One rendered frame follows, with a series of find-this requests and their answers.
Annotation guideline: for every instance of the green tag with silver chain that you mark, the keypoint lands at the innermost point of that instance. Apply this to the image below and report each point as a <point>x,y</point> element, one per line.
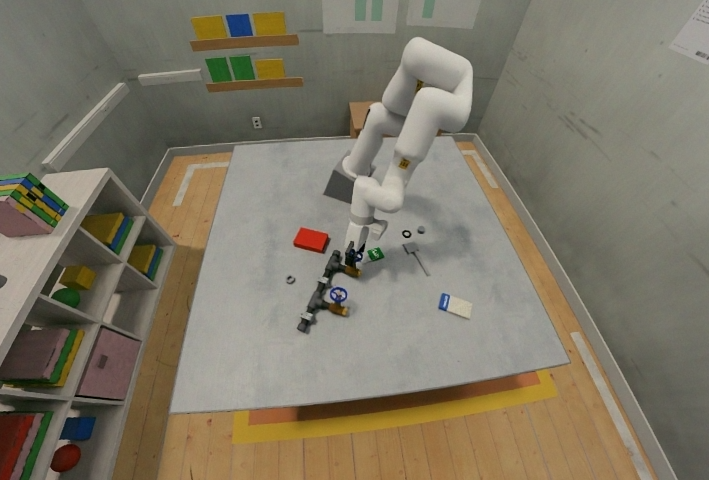
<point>374,254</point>

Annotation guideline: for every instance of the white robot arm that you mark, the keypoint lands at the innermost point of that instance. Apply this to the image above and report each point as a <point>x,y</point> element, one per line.
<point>430,110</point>

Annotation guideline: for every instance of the red block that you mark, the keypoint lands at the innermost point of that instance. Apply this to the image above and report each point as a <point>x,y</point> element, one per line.
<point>311,240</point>

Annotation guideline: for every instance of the grey pipe assembly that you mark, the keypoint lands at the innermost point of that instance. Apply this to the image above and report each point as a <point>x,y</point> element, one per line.
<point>323,282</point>

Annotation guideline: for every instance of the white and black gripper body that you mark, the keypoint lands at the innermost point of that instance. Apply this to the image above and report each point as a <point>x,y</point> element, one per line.
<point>357,233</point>

